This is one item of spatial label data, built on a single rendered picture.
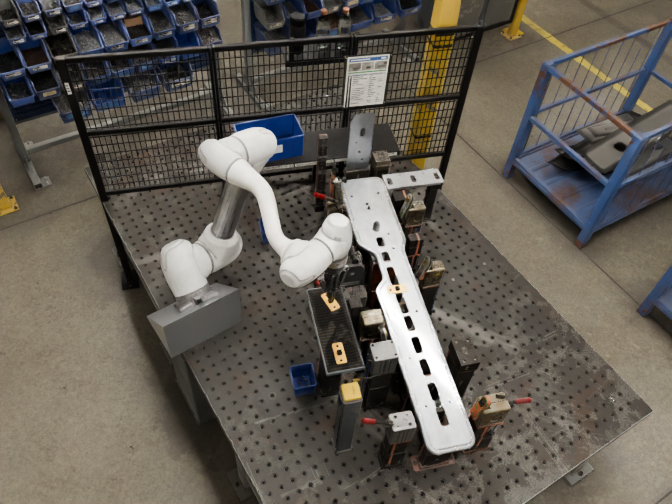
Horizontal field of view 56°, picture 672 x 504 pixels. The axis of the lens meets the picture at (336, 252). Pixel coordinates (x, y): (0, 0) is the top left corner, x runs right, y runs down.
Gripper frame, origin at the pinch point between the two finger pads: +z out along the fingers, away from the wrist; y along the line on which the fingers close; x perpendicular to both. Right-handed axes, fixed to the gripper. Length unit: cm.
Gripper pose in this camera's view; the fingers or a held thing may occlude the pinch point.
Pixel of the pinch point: (331, 293)
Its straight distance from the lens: 238.4
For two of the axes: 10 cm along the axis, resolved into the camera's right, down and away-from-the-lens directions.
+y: 8.5, -3.7, 3.7
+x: -5.2, -6.8, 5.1
